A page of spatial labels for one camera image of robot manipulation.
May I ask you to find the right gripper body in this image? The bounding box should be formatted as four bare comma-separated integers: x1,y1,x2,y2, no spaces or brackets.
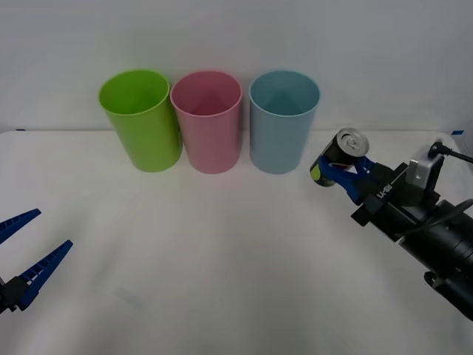
350,161,441,242

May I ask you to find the green plastic bin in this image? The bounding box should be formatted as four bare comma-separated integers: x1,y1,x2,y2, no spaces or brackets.
98,69,183,173

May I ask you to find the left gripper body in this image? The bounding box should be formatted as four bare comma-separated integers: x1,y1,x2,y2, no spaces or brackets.
0,276,10,316

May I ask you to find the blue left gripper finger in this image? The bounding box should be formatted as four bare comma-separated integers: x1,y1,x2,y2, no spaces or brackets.
0,208,42,246
6,240,74,312

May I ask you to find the pink plastic bin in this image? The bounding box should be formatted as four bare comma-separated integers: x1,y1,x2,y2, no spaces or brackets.
169,70,244,175

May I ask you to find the black drink can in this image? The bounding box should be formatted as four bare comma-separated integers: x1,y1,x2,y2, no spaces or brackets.
309,127,371,189

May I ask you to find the pale blue plastic bin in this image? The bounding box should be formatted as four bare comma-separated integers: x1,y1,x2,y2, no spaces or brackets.
248,70,321,175

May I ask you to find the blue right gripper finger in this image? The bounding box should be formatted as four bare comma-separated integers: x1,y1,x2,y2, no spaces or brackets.
350,155,387,181
318,155,370,206

